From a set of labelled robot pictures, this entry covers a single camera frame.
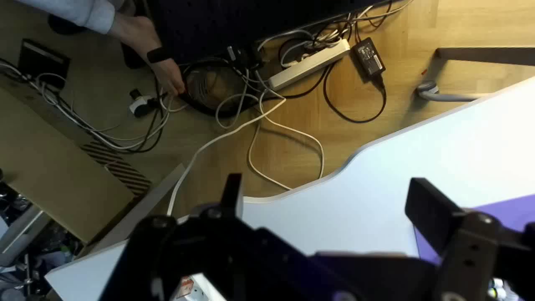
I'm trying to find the white power strip with plugs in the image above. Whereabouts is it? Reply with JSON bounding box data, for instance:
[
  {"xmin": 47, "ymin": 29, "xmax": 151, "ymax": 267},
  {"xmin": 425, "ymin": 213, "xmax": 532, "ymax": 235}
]
[{"xmin": 266, "ymin": 36, "xmax": 353, "ymax": 91}]

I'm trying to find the purple mat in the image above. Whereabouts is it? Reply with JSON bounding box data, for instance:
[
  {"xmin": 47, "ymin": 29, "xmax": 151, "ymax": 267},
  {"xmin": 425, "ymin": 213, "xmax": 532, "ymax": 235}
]
[{"xmin": 413, "ymin": 191, "xmax": 535, "ymax": 265}]

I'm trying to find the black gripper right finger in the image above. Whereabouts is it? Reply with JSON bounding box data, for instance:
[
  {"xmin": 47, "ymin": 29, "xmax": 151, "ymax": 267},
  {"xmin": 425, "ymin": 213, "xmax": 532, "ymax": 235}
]
[{"xmin": 403, "ymin": 175, "xmax": 468, "ymax": 255}]

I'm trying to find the forearm in grey sleeve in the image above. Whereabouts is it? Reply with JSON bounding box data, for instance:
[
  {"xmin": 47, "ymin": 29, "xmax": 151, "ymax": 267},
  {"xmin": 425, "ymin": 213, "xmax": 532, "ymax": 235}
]
[{"xmin": 18, "ymin": 0, "xmax": 131, "ymax": 36}]

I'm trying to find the black wrist watch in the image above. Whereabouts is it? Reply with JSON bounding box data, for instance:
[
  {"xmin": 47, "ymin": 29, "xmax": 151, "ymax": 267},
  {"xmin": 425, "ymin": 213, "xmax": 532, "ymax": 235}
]
[{"xmin": 146, "ymin": 44, "xmax": 174, "ymax": 64}]

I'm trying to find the black power adapter brick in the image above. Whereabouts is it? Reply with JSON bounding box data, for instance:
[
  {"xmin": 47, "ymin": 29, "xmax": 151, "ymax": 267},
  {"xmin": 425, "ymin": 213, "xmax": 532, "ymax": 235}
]
[{"xmin": 350, "ymin": 36, "xmax": 388, "ymax": 83}]

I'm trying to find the person's bare hand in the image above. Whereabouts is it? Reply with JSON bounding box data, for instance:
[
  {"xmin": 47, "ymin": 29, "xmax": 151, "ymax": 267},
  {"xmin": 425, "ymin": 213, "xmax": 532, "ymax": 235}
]
[{"xmin": 110, "ymin": 11, "xmax": 187, "ymax": 96}]

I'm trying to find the beige cabinet with vent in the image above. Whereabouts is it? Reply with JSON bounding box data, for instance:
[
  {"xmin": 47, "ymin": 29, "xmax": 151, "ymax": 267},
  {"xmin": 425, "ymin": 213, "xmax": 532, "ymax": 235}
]
[{"xmin": 0, "ymin": 74, "xmax": 154, "ymax": 245}]

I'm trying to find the long white cable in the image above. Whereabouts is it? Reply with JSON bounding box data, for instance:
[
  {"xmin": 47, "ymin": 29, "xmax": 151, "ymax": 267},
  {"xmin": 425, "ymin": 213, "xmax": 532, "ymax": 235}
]
[{"xmin": 166, "ymin": 81, "xmax": 328, "ymax": 217}]

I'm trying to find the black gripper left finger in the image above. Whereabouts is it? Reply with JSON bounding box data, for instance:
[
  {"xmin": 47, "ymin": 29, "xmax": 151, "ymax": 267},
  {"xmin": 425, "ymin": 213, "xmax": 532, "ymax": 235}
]
[{"xmin": 219, "ymin": 171, "xmax": 246, "ymax": 218}]

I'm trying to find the black adapter cable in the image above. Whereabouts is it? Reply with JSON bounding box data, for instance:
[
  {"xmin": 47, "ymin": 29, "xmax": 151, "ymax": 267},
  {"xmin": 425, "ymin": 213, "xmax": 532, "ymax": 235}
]
[{"xmin": 323, "ymin": 61, "xmax": 388, "ymax": 125}]

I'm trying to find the black square floor box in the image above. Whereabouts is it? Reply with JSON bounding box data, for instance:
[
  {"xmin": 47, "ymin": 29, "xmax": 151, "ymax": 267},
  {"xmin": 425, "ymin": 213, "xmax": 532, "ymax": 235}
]
[{"xmin": 17, "ymin": 38, "xmax": 72, "ymax": 88}]

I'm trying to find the white plug with cable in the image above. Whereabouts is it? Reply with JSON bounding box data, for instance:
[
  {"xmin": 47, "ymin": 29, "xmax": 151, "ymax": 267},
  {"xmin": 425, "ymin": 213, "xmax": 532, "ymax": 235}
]
[{"xmin": 129, "ymin": 88, "xmax": 164, "ymax": 118}]

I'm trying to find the grey metal chair leg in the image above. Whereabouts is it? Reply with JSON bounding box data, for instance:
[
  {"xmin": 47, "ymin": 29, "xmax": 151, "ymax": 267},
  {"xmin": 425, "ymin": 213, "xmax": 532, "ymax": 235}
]
[{"xmin": 416, "ymin": 79, "xmax": 478, "ymax": 103}]

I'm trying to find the coiled thick black cable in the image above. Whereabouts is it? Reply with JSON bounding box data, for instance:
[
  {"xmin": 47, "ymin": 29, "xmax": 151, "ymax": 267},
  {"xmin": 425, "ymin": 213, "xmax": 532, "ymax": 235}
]
[{"xmin": 181, "ymin": 54, "xmax": 264, "ymax": 118}]

